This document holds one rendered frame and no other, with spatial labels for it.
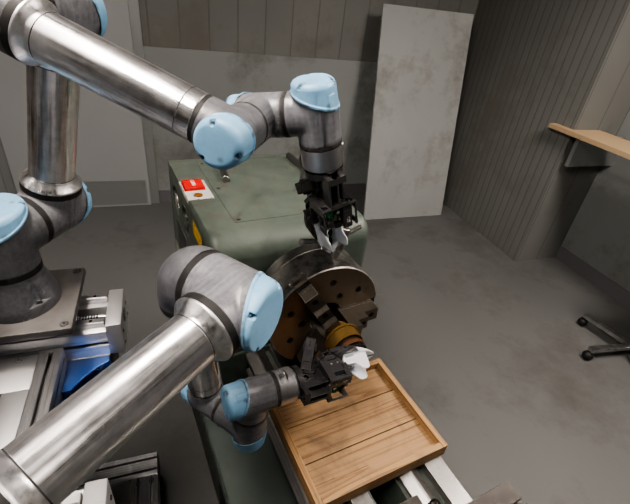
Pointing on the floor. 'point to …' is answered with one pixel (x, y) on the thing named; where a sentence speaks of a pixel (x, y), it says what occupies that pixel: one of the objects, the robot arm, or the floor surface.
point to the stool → (622, 338)
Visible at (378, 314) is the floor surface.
